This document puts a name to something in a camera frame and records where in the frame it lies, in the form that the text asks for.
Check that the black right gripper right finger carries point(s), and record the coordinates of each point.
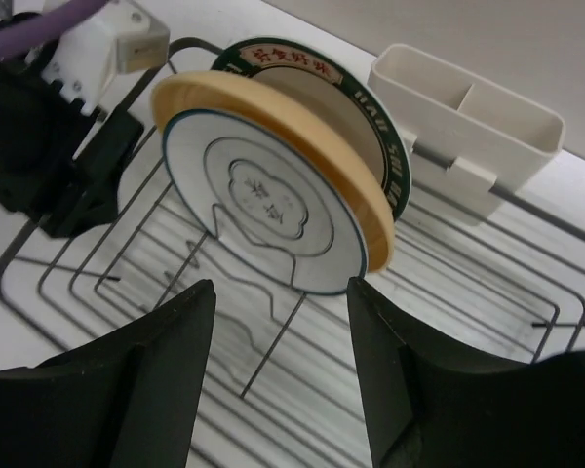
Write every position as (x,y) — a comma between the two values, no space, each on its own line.
(430,400)

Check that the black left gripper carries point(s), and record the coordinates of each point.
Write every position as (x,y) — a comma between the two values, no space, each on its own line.
(40,133)

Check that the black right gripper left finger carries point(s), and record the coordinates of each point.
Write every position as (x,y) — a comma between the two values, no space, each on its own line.
(126,399)

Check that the yellow plate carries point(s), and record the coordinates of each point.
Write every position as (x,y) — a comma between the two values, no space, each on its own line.
(295,125)

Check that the white plate blue rim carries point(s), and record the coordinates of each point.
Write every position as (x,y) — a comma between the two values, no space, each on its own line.
(264,202)

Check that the dark green rimmed plate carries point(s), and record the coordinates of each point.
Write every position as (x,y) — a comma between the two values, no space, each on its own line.
(335,95)

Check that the white plastic cutlery holder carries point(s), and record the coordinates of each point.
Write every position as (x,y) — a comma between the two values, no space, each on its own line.
(465,134)

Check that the metal wire dish rack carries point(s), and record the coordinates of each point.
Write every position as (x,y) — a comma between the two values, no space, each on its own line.
(280,387)

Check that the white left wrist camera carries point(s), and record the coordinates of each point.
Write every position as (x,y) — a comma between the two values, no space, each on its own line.
(122,38)

